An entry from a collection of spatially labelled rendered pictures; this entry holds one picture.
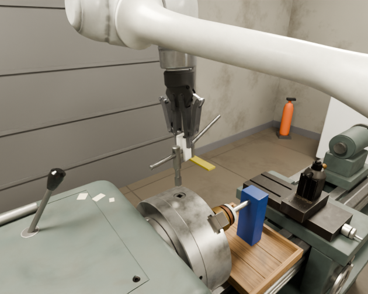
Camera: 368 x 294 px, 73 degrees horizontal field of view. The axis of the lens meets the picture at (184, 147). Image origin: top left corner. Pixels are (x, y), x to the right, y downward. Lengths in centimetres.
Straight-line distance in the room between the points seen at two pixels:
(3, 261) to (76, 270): 15
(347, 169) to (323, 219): 51
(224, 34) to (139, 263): 43
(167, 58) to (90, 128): 203
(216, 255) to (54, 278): 36
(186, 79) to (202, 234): 38
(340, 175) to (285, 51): 129
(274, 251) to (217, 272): 43
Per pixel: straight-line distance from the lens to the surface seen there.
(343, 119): 360
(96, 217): 65
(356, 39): 428
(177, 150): 64
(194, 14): 61
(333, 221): 119
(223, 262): 71
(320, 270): 125
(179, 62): 59
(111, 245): 58
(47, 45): 236
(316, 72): 43
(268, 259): 106
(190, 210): 67
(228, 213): 86
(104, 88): 254
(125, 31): 47
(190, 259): 64
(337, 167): 164
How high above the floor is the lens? 166
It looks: 26 degrees down
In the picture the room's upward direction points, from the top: straight up
